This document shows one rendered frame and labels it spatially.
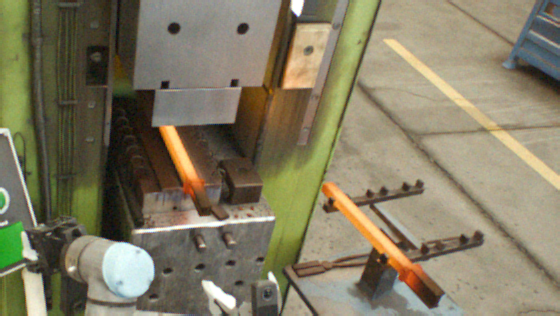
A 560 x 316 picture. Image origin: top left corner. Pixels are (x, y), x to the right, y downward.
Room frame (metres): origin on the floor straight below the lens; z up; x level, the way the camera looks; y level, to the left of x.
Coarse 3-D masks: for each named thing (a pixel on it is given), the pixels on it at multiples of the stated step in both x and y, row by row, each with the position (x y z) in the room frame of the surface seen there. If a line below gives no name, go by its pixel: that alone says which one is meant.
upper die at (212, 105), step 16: (144, 96) 1.27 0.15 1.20; (160, 96) 1.20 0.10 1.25; (176, 96) 1.22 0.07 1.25; (192, 96) 1.23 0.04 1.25; (208, 96) 1.24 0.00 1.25; (224, 96) 1.26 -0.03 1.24; (160, 112) 1.20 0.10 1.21; (176, 112) 1.22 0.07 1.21; (192, 112) 1.23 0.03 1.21; (208, 112) 1.25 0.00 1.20; (224, 112) 1.26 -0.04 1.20
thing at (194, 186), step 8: (168, 128) 1.46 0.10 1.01; (168, 136) 1.42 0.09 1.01; (176, 136) 1.43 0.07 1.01; (176, 144) 1.39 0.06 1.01; (176, 152) 1.35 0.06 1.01; (184, 152) 1.36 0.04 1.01; (184, 160) 1.32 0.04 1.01; (184, 168) 1.29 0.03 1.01; (192, 168) 1.29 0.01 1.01; (184, 176) 1.27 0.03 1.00; (192, 176) 1.26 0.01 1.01; (184, 184) 1.23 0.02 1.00; (192, 184) 1.22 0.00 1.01; (200, 184) 1.23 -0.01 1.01; (192, 192) 1.22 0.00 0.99; (200, 192) 1.20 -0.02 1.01; (200, 200) 1.17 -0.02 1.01; (208, 200) 1.17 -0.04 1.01; (200, 208) 1.16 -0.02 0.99; (208, 208) 1.15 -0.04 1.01; (200, 216) 1.15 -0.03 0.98
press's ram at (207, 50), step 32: (128, 0) 1.26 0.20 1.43; (160, 0) 1.19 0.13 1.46; (192, 0) 1.22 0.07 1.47; (224, 0) 1.24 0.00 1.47; (256, 0) 1.27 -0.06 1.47; (128, 32) 1.24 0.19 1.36; (160, 32) 1.20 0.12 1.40; (192, 32) 1.22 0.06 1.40; (224, 32) 1.25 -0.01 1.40; (256, 32) 1.28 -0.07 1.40; (128, 64) 1.22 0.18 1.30; (160, 64) 1.20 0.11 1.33; (192, 64) 1.23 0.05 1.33; (224, 64) 1.25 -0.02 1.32; (256, 64) 1.28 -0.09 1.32
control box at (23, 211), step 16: (0, 144) 1.03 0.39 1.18; (0, 160) 1.01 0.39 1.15; (16, 160) 1.03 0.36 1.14; (0, 176) 0.99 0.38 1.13; (16, 176) 1.01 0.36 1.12; (16, 192) 1.00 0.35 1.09; (16, 208) 0.98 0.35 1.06; (0, 224) 0.94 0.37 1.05; (32, 224) 0.98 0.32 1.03; (0, 272) 0.89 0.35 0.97
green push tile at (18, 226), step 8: (16, 224) 0.96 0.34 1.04; (0, 232) 0.93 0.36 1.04; (8, 232) 0.94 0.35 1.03; (16, 232) 0.95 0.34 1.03; (0, 240) 0.92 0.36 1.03; (8, 240) 0.93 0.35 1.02; (16, 240) 0.94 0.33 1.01; (0, 248) 0.91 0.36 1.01; (8, 248) 0.92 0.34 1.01; (16, 248) 0.93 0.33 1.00; (0, 256) 0.90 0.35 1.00; (8, 256) 0.91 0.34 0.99; (16, 256) 0.92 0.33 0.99; (0, 264) 0.90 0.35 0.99; (8, 264) 0.90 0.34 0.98
